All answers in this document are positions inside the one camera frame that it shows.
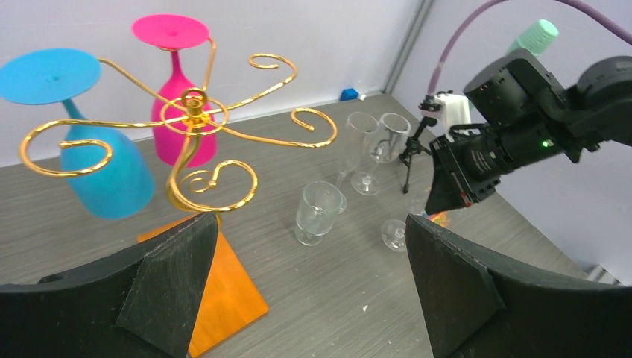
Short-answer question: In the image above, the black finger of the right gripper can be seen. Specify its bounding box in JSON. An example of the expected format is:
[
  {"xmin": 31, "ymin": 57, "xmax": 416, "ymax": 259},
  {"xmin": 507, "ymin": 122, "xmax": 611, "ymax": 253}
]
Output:
[{"xmin": 425, "ymin": 163, "xmax": 466, "ymax": 215}]

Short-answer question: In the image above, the mint green cylinder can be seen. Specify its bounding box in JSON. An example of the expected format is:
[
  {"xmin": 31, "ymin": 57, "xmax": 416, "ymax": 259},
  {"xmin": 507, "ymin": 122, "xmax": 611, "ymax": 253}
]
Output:
[{"xmin": 508, "ymin": 19, "xmax": 559, "ymax": 57}]

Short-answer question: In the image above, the gold wire wine glass rack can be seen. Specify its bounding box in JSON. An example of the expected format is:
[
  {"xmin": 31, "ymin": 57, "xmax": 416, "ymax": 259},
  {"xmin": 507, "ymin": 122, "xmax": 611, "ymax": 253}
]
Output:
[{"xmin": 19, "ymin": 37, "xmax": 340, "ymax": 358}]

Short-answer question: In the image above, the pink wine glass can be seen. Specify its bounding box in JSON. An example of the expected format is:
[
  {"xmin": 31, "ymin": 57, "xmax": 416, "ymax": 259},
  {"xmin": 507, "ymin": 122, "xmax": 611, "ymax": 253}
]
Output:
[{"xmin": 131, "ymin": 13, "xmax": 219, "ymax": 169}]

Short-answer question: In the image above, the small blue object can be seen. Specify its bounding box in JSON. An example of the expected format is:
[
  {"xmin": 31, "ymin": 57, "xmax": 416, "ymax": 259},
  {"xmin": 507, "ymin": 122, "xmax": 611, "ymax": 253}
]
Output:
[{"xmin": 339, "ymin": 88, "xmax": 359, "ymax": 101}]

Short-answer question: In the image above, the blue wine glass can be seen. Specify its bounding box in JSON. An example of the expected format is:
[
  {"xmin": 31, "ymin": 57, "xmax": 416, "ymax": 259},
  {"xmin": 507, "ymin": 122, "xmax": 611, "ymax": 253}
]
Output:
[{"xmin": 1, "ymin": 48, "xmax": 155, "ymax": 219}]

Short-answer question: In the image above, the orange toy block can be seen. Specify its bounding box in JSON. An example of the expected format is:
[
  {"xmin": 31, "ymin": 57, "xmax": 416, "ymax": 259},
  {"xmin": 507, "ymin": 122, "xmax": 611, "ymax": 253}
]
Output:
[{"xmin": 428, "ymin": 212, "xmax": 451, "ymax": 227}]

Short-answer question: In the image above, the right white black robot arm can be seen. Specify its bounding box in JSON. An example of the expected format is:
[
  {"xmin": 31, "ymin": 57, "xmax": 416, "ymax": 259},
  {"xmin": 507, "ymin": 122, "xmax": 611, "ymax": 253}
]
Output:
[{"xmin": 425, "ymin": 48, "xmax": 631, "ymax": 215}]

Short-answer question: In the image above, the black mini tripod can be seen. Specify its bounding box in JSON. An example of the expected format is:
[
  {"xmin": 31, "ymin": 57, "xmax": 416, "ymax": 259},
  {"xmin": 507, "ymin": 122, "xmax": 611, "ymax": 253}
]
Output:
[{"xmin": 399, "ymin": 95, "xmax": 441, "ymax": 194}]

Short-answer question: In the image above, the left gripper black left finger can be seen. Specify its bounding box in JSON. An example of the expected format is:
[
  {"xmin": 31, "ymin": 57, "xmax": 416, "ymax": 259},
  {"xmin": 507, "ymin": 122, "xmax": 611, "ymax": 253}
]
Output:
[{"xmin": 1, "ymin": 213, "xmax": 218, "ymax": 357}]

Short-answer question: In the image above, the clear tall wine glass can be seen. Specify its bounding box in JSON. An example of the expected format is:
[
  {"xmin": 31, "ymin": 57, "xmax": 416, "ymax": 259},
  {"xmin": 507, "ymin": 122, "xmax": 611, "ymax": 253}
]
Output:
[{"xmin": 335, "ymin": 112, "xmax": 379, "ymax": 214}]

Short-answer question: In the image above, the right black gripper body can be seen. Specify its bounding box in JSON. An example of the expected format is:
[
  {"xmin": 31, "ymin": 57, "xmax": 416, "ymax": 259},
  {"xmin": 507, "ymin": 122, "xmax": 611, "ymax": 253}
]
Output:
[{"xmin": 430, "ymin": 124, "xmax": 563, "ymax": 203}]

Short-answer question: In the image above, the clear stemless wine glass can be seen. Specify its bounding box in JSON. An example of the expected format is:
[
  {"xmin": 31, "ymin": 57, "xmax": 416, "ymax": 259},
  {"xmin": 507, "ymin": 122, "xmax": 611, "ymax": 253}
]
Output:
[{"xmin": 294, "ymin": 181, "xmax": 347, "ymax": 246}]

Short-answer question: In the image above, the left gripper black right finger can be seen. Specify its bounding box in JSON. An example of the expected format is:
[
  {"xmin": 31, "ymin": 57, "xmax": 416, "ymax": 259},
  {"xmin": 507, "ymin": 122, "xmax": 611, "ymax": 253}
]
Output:
[{"xmin": 405, "ymin": 215, "xmax": 631, "ymax": 357}]

